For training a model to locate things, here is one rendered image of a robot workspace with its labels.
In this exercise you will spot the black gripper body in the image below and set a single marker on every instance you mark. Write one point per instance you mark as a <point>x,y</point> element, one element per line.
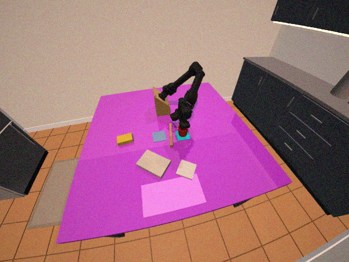
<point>184,123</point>

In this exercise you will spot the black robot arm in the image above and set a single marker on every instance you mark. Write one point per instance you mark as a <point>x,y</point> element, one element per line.
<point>186,104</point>

